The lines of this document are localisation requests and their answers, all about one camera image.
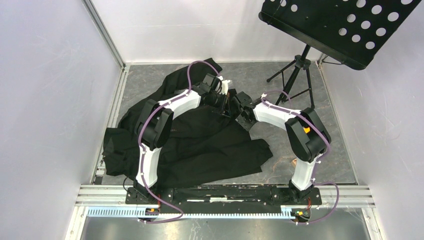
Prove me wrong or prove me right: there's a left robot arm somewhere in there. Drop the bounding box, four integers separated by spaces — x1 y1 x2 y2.
133 74 232 204

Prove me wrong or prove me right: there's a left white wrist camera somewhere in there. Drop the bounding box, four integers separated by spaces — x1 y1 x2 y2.
217 76 232 95

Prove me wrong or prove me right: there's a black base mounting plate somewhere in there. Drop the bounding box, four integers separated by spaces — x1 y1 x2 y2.
125 184 323 216

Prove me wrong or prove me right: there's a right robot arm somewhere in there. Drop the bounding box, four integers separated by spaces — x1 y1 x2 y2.
231 92 331 204

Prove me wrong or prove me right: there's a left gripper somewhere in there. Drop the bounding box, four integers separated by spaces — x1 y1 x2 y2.
207 91 231 118

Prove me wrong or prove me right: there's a white toothed cable duct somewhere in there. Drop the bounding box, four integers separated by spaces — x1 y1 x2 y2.
86 206 295 220

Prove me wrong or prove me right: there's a red yellow toy block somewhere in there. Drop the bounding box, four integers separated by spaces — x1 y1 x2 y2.
303 127 311 134

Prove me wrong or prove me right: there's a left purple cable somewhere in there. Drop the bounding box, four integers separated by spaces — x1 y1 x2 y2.
137 60 221 225

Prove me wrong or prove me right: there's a black jacket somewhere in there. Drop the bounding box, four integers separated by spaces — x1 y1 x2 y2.
101 57 275 190

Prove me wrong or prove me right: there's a black music stand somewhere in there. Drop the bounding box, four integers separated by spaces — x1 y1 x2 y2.
258 0 420 107

